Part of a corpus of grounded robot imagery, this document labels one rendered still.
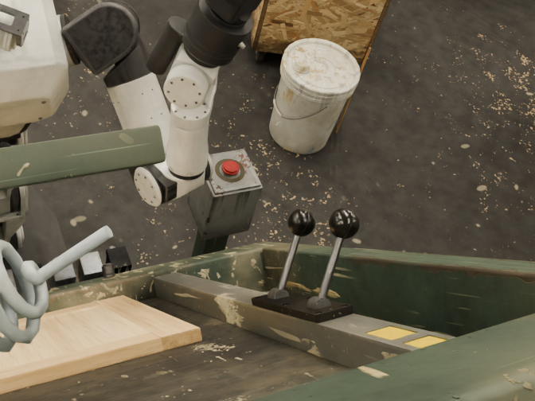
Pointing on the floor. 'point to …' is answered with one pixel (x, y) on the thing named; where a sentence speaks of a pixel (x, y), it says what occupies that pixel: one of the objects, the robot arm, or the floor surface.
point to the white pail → (312, 93)
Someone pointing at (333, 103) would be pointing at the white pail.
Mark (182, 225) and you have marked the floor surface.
